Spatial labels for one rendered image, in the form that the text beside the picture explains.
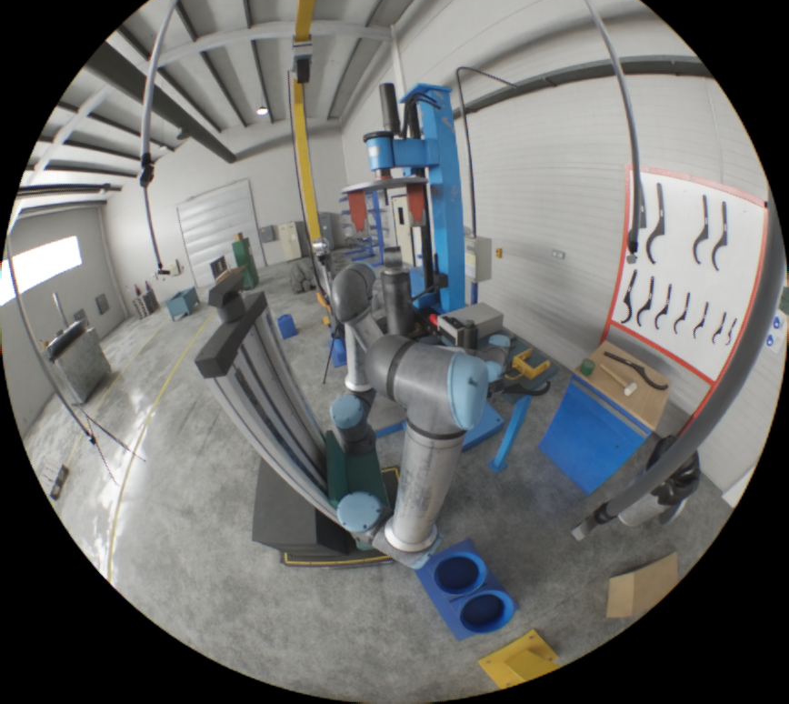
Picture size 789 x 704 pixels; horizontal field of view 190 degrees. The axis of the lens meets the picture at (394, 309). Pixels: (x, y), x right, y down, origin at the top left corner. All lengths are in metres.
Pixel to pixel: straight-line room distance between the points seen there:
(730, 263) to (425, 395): 2.49
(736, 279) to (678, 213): 0.75
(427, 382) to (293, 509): 1.08
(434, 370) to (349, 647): 2.03
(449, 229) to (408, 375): 1.46
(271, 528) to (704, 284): 3.25
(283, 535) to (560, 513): 1.88
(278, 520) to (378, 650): 1.25
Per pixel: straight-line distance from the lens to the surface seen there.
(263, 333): 0.71
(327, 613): 2.11
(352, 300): 0.72
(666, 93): 2.78
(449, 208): 1.73
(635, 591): 2.20
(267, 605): 2.30
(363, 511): 0.82
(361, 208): 1.59
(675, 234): 2.50
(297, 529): 1.26
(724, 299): 2.58
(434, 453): 0.42
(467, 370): 0.35
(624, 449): 1.88
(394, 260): 1.60
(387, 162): 1.58
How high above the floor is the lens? 1.96
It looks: 26 degrees down
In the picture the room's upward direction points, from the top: 7 degrees counter-clockwise
